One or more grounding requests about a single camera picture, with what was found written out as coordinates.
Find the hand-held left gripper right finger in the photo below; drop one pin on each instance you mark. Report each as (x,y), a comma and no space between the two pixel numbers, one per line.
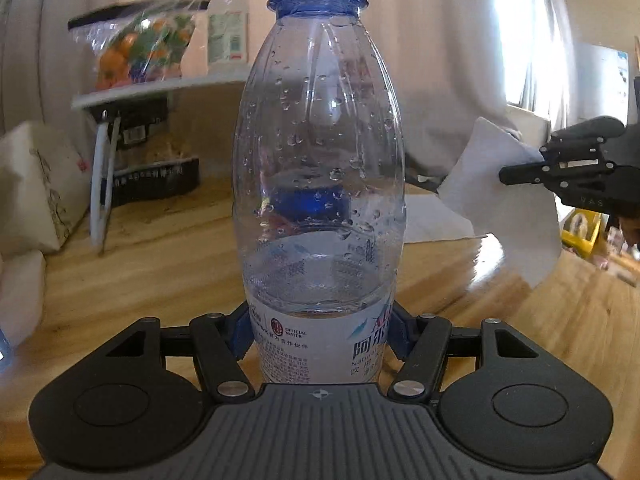
(400,334)

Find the person's right hand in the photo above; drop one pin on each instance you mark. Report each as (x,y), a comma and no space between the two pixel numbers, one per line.
(631,232)

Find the white folding lap table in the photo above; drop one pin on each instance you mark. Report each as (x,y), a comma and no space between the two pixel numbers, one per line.
(150,91)

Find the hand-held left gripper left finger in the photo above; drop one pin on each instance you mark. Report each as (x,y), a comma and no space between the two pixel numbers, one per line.
(243,334)

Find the blue soda can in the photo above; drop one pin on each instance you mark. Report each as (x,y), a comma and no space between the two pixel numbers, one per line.
(315,202)

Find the pale curtain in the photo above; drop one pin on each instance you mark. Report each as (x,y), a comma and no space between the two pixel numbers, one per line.
(440,60)

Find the white flat box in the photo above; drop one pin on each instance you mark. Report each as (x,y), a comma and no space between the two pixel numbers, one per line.
(20,295)

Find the white paper tissue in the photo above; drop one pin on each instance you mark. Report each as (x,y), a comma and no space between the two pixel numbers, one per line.
(500,220)
(440,222)

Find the black box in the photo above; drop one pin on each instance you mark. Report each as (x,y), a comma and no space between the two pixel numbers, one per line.
(155,182)

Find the white paper bag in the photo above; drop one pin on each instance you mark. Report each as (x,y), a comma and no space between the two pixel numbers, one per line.
(35,185)

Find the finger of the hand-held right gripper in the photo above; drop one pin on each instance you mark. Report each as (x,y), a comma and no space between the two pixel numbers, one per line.
(550,172)
(590,130)

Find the black packet with white label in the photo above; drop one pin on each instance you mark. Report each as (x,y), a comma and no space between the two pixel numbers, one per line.
(142,120)

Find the yellow box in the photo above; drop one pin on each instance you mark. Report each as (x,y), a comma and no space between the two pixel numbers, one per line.
(582,232)

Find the bright window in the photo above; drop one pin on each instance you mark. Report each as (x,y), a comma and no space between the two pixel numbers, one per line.
(520,35)

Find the white drink bottle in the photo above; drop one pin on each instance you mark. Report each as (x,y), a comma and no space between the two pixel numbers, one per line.
(227,30)

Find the clear plastic water bottle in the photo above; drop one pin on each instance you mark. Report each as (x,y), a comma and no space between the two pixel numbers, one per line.
(320,160)

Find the dark cloth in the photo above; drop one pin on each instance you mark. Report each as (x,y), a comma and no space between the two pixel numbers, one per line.
(425,177)

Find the clear zip bag of fruit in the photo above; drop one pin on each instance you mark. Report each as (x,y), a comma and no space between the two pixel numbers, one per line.
(140,45)

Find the white cabinet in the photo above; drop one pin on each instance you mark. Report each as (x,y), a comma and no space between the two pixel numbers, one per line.
(602,85)

